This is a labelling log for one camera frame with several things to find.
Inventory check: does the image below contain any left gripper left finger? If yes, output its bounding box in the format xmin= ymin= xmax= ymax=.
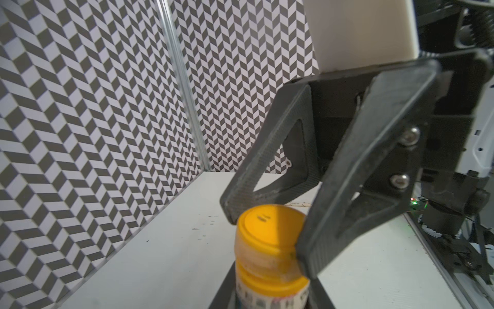
xmin=208 ymin=262 xmax=236 ymax=309

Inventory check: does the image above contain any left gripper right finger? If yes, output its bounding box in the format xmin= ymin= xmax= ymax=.
xmin=308 ymin=279 xmax=335 ymax=309

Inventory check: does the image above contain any orange jar lid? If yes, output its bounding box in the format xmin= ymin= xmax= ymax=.
xmin=234 ymin=204 xmax=310 ymax=285

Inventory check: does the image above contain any orange paint jar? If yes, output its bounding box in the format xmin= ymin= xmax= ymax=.
xmin=235 ymin=264 xmax=310 ymax=309

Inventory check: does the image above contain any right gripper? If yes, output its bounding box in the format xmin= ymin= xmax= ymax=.
xmin=219 ymin=48 xmax=494 ymax=281

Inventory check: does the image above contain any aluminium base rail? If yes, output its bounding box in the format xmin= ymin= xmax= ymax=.
xmin=405 ymin=212 xmax=493 ymax=308

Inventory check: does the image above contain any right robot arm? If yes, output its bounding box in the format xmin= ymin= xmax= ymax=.
xmin=220 ymin=1 xmax=493 ymax=279

